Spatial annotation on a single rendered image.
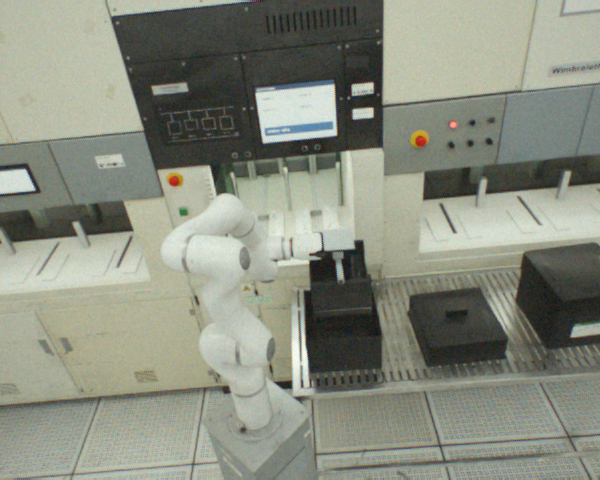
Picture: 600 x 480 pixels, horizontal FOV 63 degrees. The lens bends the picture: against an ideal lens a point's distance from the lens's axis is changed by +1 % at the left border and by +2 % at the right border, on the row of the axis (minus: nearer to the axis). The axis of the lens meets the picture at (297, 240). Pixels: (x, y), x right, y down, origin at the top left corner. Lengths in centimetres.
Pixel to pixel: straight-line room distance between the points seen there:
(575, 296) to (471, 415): 105
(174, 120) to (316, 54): 56
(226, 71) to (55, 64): 58
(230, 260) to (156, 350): 153
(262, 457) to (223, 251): 79
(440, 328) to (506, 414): 99
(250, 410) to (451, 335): 77
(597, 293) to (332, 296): 90
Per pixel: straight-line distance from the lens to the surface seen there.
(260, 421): 174
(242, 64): 179
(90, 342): 270
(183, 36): 180
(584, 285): 199
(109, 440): 292
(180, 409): 289
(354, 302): 169
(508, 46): 194
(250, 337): 142
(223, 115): 186
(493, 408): 281
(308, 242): 163
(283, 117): 184
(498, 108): 199
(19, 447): 315
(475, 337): 191
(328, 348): 179
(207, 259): 119
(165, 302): 240
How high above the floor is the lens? 223
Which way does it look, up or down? 35 degrees down
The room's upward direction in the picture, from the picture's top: 7 degrees counter-clockwise
